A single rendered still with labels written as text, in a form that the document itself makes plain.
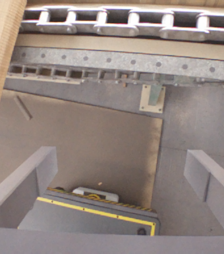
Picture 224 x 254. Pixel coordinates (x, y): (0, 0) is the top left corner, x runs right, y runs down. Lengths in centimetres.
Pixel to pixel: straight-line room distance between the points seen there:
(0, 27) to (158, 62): 33
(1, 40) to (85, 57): 17
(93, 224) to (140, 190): 39
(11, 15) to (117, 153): 92
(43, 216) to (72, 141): 50
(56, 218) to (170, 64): 83
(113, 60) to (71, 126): 91
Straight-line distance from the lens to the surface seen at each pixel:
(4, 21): 47
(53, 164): 17
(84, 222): 92
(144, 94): 121
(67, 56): 41
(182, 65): 38
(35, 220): 102
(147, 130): 115
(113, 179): 117
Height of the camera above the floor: 115
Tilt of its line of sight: 78 degrees down
